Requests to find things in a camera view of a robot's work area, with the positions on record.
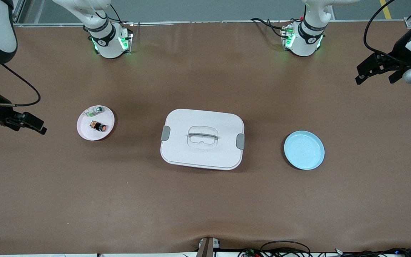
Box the black cable bundle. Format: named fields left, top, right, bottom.
left=238, top=240, right=411, bottom=257

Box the light blue round plate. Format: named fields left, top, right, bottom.
left=284, top=131, right=325, bottom=170

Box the pink round plate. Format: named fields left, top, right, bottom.
left=77, top=105, right=115, bottom=141

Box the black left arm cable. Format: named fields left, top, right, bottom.
left=364, top=0, right=411, bottom=65

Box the clear box lid handle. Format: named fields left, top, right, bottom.
left=187, top=126, right=219, bottom=148

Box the black right base cable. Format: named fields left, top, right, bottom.
left=97, top=4, right=135, bottom=36

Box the green push button switch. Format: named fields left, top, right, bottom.
left=86, top=106, right=105, bottom=119

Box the black base cable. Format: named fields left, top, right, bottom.
left=97, top=4, right=135, bottom=36
left=250, top=17, right=291, bottom=38

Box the white rectangular lidded box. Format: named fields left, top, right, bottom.
left=160, top=109, right=245, bottom=171

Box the small metal table bracket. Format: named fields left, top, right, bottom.
left=197, top=237, right=221, bottom=257

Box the black left base cable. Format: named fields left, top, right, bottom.
left=250, top=17, right=291, bottom=38

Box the brown table mat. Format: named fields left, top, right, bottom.
left=0, top=21, right=411, bottom=255

